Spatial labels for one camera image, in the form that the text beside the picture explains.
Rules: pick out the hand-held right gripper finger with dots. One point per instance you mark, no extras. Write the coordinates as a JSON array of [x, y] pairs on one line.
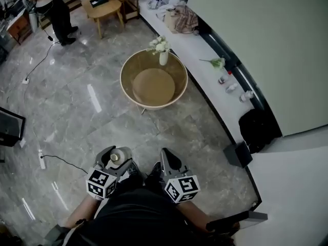
[[165, 160], [176, 161]]

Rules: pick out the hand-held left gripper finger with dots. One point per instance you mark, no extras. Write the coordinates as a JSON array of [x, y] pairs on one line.
[[124, 166], [100, 157]]

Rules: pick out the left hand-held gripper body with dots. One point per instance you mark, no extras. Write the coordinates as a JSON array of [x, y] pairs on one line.
[[100, 183]]

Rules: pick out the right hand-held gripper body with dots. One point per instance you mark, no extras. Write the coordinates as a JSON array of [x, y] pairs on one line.
[[182, 188]]

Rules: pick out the white container with gold lid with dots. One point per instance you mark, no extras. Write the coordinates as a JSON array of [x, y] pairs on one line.
[[121, 154]]

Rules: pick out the person's left forearm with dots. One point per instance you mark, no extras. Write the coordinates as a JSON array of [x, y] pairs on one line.
[[83, 210]]

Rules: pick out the person's right forearm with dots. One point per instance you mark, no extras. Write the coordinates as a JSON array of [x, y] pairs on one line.
[[193, 211]]

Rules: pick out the person's left black shoe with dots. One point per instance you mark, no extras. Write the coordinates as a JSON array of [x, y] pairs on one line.
[[133, 169]]

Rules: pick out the person's black shoe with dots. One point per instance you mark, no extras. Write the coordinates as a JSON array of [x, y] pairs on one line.
[[155, 173], [133, 169]]

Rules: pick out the person's right black shoe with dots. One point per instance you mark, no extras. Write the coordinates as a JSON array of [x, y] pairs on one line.
[[155, 173]]

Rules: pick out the black wristband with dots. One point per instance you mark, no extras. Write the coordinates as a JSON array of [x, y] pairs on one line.
[[80, 221]]

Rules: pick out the person's black clothing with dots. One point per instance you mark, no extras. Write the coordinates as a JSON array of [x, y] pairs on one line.
[[138, 214]]

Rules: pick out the white power strip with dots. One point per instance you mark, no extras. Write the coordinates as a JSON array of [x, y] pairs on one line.
[[41, 159]]

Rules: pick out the dark grey box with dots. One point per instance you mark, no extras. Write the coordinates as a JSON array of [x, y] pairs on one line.
[[237, 155]]

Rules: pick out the black and grey flat device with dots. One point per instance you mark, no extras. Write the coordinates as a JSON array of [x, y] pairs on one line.
[[238, 220]]

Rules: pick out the round glass-top coffee table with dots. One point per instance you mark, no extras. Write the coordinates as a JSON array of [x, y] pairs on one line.
[[153, 86]]

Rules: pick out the black bag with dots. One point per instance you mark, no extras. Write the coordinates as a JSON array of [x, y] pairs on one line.
[[258, 129]]

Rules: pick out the small white bottle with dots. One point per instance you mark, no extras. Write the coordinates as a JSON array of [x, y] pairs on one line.
[[231, 88], [246, 96]]

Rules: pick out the black open box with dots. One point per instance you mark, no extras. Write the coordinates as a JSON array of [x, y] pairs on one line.
[[10, 127]]

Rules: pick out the small bottle with red cap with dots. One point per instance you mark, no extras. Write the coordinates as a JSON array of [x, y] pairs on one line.
[[223, 78]]

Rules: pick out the white low bench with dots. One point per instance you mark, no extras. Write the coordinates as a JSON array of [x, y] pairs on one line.
[[200, 58]]

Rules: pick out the loose white flower sprig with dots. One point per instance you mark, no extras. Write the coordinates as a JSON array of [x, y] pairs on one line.
[[216, 62]]

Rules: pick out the white floor socket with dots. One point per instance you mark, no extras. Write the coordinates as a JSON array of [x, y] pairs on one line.
[[25, 80]]

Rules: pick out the white vase with white flowers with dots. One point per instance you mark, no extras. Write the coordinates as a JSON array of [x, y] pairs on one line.
[[162, 51]]

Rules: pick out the beige paper bag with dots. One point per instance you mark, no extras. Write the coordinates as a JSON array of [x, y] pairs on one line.
[[170, 20]]

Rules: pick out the pile of clothes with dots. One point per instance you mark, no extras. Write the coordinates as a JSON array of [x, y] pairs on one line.
[[179, 14]]

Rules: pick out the light wooden side table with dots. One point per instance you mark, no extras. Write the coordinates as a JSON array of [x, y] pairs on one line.
[[105, 10]]

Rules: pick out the brown wooden cabinet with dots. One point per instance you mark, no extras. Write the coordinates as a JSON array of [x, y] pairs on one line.
[[18, 28]]

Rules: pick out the dark green box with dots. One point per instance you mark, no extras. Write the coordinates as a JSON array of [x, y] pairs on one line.
[[98, 0]]

